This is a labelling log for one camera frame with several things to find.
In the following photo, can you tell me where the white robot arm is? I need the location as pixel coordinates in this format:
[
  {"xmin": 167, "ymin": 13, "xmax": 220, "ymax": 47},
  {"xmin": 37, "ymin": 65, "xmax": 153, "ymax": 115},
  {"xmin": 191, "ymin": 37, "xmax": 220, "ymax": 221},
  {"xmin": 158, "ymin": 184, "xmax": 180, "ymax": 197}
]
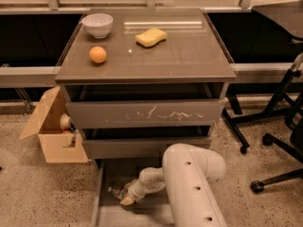
[{"xmin": 120, "ymin": 143, "xmax": 227, "ymax": 227}]

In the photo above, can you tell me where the grey drawer cabinet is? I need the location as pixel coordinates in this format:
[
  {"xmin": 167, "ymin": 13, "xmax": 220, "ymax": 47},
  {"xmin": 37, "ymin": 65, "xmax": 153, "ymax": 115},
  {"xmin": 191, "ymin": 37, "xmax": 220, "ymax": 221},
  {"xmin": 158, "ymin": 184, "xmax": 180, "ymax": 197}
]
[{"xmin": 55, "ymin": 7, "xmax": 238, "ymax": 227}]

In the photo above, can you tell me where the top grey drawer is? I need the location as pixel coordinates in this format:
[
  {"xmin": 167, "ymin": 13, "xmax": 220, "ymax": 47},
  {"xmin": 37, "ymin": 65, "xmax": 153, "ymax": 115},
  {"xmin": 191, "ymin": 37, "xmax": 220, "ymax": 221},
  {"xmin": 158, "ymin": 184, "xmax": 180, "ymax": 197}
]
[{"xmin": 66, "ymin": 99, "xmax": 223, "ymax": 129}]

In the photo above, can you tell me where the white ceramic bowl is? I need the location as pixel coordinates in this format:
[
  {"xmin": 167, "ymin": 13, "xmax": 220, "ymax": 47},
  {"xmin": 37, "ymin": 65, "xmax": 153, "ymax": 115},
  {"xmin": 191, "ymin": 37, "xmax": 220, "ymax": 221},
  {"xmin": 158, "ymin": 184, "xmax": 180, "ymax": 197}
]
[{"xmin": 81, "ymin": 13, "xmax": 114, "ymax": 39}]

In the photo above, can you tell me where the bottom grey open drawer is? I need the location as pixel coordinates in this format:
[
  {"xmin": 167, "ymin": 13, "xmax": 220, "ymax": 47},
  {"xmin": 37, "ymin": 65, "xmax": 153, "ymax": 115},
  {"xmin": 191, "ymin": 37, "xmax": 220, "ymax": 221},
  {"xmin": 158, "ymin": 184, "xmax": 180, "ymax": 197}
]
[{"xmin": 92, "ymin": 158, "xmax": 175, "ymax": 227}]

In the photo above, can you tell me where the small bottle in box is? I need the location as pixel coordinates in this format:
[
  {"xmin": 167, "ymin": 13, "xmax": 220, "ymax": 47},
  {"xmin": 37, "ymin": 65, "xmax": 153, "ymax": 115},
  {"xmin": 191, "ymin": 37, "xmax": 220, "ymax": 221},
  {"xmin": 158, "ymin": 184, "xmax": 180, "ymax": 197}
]
[{"xmin": 70, "ymin": 130, "xmax": 79, "ymax": 148}]

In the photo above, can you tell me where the middle grey drawer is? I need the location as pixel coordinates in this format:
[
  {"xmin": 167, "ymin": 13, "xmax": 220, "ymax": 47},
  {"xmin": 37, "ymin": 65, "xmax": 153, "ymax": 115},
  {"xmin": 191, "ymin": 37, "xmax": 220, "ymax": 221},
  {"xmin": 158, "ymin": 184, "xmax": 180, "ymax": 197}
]
[{"xmin": 82, "ymin": 136, "xmax": 211, "ymax": 159}]

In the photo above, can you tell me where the open cardboard box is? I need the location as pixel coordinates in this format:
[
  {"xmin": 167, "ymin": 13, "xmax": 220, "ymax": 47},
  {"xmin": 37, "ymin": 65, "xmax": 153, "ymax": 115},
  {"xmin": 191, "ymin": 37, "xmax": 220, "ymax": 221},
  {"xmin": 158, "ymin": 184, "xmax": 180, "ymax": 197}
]
[{"xmin": 20, "ymin": 86, "xmax": 88, "ymax": 164}]

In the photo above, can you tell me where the black office chair base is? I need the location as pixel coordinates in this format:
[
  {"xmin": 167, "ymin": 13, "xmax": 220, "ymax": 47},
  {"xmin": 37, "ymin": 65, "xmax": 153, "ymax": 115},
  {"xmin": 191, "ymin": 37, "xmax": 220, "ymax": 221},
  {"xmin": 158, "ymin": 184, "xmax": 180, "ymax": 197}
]
[{"xmin": 250, "ymin": 92, "xmax": 303, "ymax": 195}]

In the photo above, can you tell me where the yellow sponge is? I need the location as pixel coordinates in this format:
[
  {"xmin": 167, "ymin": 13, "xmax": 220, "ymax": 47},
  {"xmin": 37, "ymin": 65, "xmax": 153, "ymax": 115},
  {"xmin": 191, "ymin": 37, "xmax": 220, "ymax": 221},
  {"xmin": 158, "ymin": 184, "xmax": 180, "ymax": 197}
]
[{"xmin": 135, "ymin": 28, "xmax": 168, "ymax": 47}]

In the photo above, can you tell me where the black side table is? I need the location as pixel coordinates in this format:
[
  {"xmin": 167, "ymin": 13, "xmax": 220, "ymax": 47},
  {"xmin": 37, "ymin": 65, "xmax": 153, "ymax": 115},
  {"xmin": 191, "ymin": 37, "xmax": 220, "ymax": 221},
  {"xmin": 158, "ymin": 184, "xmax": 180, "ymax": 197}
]
[{"xmin": 223, "ymin": 0, "xmax": 303, "ymax": 154}]

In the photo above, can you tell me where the clear plastic water bottle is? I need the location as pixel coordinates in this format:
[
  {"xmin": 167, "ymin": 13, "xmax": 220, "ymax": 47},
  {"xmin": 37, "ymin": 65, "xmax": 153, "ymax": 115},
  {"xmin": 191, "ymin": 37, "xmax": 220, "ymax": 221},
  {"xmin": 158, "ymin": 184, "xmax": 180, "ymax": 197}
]
[{"xmin": 108, "ymin": 185, "xmax": 136, "ymax": 204}]

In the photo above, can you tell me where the orange fruit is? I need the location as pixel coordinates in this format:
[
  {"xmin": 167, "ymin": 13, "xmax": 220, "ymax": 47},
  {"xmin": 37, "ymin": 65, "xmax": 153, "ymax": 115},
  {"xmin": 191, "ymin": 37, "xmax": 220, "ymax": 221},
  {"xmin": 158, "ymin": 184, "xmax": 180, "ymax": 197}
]
[{"xmin": 89, "ymin": 46, "xmax": 107, "ymax": 63}]

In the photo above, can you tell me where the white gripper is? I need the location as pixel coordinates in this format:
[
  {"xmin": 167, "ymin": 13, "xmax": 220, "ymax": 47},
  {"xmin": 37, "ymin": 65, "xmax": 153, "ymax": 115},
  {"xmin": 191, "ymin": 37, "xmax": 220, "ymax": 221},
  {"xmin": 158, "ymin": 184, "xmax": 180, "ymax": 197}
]
[{"xmin": 120, "ymin": 179, "xmax": 149, "ymax": 206}]

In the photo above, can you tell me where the white round object in box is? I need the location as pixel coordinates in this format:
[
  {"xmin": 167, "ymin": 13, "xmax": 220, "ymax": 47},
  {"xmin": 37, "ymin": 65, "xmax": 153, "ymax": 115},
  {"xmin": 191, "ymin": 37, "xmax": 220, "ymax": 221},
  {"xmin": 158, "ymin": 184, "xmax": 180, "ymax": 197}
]
[{"xmin": 60, "ymin": 113, "xmax": 71, "ymax": 131}]

